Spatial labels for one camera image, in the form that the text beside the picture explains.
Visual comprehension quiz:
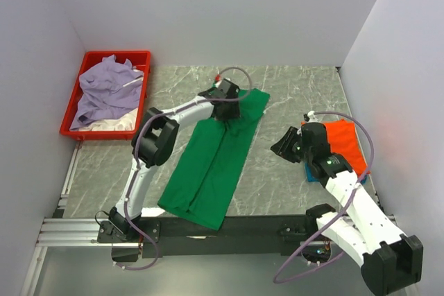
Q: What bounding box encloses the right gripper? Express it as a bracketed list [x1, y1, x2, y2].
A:
[270, 126, 313, 164]

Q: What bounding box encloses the green t-shirt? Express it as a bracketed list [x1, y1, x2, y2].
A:
[157, 89, 270, 231]

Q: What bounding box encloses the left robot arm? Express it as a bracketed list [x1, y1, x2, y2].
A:
[98, 79, 241, 243]

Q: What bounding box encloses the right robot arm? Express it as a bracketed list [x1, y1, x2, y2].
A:
[271, 122, 423, 295]

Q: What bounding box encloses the folded blue t-shirt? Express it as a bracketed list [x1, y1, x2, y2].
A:
[305, 164, 368, 184]

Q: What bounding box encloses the folded orange t-shirt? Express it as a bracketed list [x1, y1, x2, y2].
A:
[300, 118, 368, 175]

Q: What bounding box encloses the black base beam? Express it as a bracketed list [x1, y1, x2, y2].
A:
[96, 215, 348, 263]

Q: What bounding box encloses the red plastic bin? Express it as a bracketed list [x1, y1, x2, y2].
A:
[60, 51, 151, 141]

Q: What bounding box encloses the lavender t-shirt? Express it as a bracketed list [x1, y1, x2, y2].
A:
[70, 53, 146, 130]

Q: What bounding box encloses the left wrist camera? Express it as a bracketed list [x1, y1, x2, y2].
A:
[214, 74, 223, 87]

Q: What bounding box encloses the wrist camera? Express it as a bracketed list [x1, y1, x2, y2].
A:
[303, 110, 318, 123]
[214, 74, 223, 87]

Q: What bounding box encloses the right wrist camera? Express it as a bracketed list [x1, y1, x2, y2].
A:
[303, 110, 318, 123]

